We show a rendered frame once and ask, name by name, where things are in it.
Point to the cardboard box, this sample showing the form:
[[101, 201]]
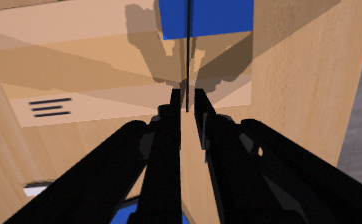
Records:
[[81, 60]]

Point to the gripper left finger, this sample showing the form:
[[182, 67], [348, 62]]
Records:
[[93, 190]]

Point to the blue notebook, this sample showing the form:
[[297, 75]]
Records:
[[129, 206]]

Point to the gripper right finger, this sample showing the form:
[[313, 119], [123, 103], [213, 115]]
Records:
[[300, 180]]

